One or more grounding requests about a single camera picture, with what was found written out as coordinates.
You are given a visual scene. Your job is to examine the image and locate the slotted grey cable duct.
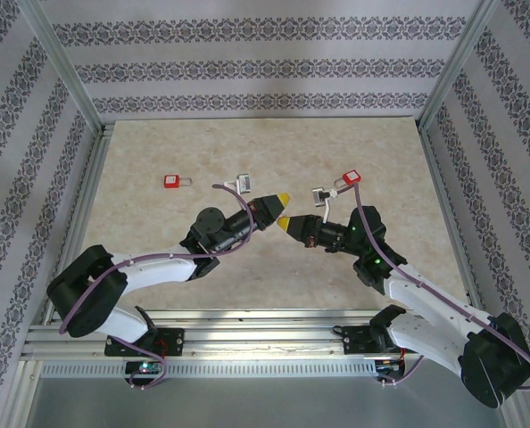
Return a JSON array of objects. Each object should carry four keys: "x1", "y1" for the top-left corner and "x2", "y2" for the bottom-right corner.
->
[{"x1": 39, "y1": 360, "x2": 377, "y2": 379}]

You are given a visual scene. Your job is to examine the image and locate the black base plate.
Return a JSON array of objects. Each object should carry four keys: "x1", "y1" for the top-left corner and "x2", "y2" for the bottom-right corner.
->
[
  {"x1": 343, "y1": 325, "x2": 382, "y2": 357},
  {"x1": 104, "y1": 327, "x2": 186, "y2": 358}
]

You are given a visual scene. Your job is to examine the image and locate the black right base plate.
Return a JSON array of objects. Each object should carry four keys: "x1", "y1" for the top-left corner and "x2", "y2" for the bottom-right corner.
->
[{"x1": 343, "y1": 325, "x2": 382, "y2": 357}]

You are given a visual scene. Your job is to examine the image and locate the aluminium frame post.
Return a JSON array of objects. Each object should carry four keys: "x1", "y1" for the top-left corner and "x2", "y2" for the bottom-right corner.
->
[
  {"x1": 418, "y1": 0, "x2": 502, "y2": 130},
  {"x1": 17, "y1": 0, "x2": 104, "y2": 133}
]

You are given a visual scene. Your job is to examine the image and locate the aluminium side rail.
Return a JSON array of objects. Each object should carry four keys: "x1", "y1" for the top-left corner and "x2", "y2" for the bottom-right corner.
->
[
  {"x1": 418, "y1": 122, "x2": 487, "y2": 320},
  {"x1": 46, "y1": 124, "x2": 111, "y2": 325}
]

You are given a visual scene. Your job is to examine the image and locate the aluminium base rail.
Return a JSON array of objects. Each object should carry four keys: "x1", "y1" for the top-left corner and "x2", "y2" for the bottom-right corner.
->
[{"x1": 21, "y1": 307, "x2": 489, "y2": 362}]

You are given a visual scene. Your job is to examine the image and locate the controller board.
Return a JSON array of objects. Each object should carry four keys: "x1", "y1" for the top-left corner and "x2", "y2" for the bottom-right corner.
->
[
  {"x1": 125, "y1": 361, "x2": 163, "y2": 375},
  {"x1": 375, "y1": 358, "x2": 404, "y2": 374}
]

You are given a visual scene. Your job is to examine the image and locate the right controller board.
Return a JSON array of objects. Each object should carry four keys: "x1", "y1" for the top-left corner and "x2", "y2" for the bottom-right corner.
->
[{"x1": 375, "y1": 358, "x2": 404, "y2": 374}]

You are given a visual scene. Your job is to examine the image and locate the left controller board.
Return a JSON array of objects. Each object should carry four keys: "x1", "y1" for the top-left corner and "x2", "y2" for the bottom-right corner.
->
[{"x1": 125, "y1": 361, "x2": 163, "y2": 375}]

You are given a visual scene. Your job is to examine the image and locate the grey metal sheet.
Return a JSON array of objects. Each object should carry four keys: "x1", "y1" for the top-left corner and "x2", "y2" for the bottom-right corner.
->
[{"x1": 23, "y1": 376, "x2": 511, "y2": 428}]

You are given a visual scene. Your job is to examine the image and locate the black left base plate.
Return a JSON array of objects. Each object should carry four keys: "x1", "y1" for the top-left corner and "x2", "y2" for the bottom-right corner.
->
[{"x1": 104, "y1": 327, "x2": 186, "y2": 358}]

